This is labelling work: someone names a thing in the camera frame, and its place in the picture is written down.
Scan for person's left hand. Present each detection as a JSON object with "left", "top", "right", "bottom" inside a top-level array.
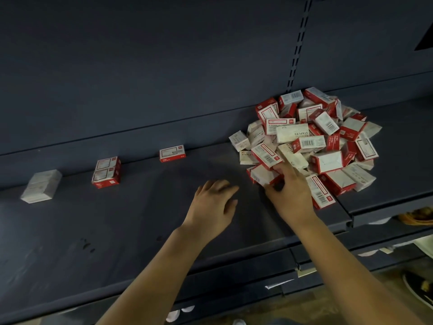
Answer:
[{"left": 181, "top": 179, "right": 240, "bottom": 244}]

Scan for pile of red white boxes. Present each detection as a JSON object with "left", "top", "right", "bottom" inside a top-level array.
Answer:
[{"left": 229, "top": 86, "right": 383, "bottom": 211}]

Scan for black shoe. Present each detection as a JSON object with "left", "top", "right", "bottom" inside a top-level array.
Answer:
[{"left": 403, "top": 270, "right": 433, "bottom": 310}]

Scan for person's left forearm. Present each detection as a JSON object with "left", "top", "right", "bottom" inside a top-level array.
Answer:
[{"left": 98, "top": 227, "right": 217, "bottom": 325}]

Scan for small red white box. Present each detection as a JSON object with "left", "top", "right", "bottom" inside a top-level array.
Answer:
[
  {"left": 160, "top": 144, "right": 187, "bottom": 163},
  {"left": 95, "top": 156, "right": 122, "bottom": 172},
  {"left": 91, "top": 166, "right": 121, "bottom": 190}
]

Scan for dark metal shelf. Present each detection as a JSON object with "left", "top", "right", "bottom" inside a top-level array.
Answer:
[{"left": 0, "top": 0, "right": 433, "bottom": 325}]

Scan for brown packaged items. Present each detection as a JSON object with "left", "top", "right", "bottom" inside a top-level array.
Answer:
[{"left": 398, "top": 208, "right": 433, "bottom": 226}]

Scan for person's right hand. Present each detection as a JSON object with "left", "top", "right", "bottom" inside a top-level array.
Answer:
[{"left": 264, "top": 162, "right": 318, "bottom": 228}]

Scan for person's right forearm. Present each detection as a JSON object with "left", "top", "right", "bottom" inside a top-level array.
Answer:
[{"left": 294, "top": 213, "right": 424, "bottom": 325}]

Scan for white paper card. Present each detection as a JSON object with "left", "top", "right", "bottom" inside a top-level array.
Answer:
[{"left": 265, "top": 279, "right": 295, "bottom": 290}]

